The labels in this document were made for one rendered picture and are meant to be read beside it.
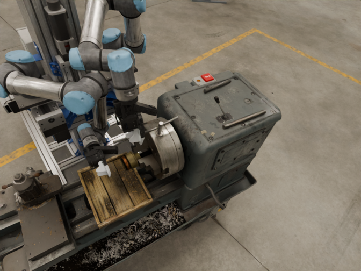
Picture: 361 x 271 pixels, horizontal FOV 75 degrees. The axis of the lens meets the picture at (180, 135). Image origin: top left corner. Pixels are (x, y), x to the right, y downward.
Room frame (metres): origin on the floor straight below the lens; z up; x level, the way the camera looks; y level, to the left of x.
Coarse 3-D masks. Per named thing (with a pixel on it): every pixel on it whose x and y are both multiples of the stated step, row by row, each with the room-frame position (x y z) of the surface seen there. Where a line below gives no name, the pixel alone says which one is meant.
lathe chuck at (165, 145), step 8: (152, 120) 0.82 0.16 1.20; (152, 128) 0.75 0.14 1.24; (152, 136) 0.70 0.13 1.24; (160, 136) 0.71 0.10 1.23; (168, 136) 0.72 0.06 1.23; (152, 144) 0.68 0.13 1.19; (160, 144) 0.67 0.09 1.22; (168, 144) 0.68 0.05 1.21; (152, 152) 0.68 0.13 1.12; (160, 152) 0.64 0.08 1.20; (168, 152) 0.65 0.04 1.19; (176, 152) 0.67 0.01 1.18; (160, 160) 0.62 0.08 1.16; (168, 160) 0.63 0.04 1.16; (176, 160) 0.65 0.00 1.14; (168, 168) 0.61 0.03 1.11; (176, 168) 0.63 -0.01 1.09; (160, 176) 0.61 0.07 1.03
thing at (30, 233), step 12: (48, 204) 0.39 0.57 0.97; (24, 216) 0.31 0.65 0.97; (36, 216) 0.32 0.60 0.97; (48, 216) 0.33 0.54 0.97; (60, 216) 0.34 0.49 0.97; (24, 228) 0.26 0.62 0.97; (36, 228) 0.27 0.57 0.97; (48, 228) 0.28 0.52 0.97; (60, 228) 0.29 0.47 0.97; (24, 240) 0.22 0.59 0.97; (36, 240) 0.22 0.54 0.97; (48, 240) 0.23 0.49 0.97; (60, 240) 0.24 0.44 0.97; (36, 252) 0.18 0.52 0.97; (48, 252) 0.19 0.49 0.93
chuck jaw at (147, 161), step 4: (148, 156) 0.66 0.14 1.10; (152, 156) 0.67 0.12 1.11; (140, 160) 0.63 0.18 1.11; (144, 160) 0.64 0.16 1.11; (148, 160) 0.64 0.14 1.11; (152, 160) 0.64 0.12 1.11; (140, 164) 0.61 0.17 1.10; (144, 164) 0.62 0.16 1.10; (148, 164) 0.62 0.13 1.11; (152, 164) 0.62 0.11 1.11; (156, 164) 0.62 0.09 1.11; (148, 168) 0.61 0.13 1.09; (152, 168) 0.60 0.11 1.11; (156, 168) 0.60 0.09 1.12; (160, 168) 0.60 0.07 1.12; (152, 172) 0.59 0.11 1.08; (156, 172) 0.59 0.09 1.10; (160, 172) 0.60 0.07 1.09; (164, 172) 0.60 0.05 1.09
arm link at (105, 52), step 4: (120, 48) 0.75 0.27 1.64; (124, 48) 0.75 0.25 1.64; (104, 52) 0.70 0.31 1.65; (108, 52) 0.70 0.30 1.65; (132, 52) 0.76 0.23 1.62; (104, 56) 0.69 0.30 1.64; (132, 56) 0.72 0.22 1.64; (104, 60) 0.68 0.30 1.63; (104, 64) 0.67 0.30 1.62; (104, 68) 0.67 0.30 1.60; (108, 68) 0.67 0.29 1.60
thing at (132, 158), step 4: (124, 156) 0.64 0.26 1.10; (128, 156) 0.64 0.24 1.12; (132, 156) 0.64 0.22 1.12; (136, 156) 0.65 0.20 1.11; (140, 156) 0.66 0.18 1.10; (124, 160) 0.61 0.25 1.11; (128, 160) 0.62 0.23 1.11; (132, 160) 0.62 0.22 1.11; (136, 160) 0.63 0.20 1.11; (124, 164) 0.60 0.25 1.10; (128, 164) 0.61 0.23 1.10; (132, 164) 0.61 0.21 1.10; (136, 164) 0.62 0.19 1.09; (128, 168) 0.59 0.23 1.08; (132, 168) 0.60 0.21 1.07
